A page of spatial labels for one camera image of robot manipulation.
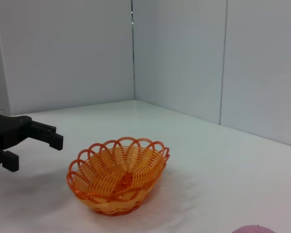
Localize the orange woven plastic basket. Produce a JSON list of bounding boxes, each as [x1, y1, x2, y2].
[[66, 137, 171, 216]]

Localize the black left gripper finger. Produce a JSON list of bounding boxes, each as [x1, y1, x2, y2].
[[0, 145, 20, 173], [28, 120, 64, 151]]

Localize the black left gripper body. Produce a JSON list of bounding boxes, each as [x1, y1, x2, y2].
[[0, 110, 33, 149]]

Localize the pink peach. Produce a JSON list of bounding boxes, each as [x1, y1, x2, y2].
[[231, 224, 278, 233]]

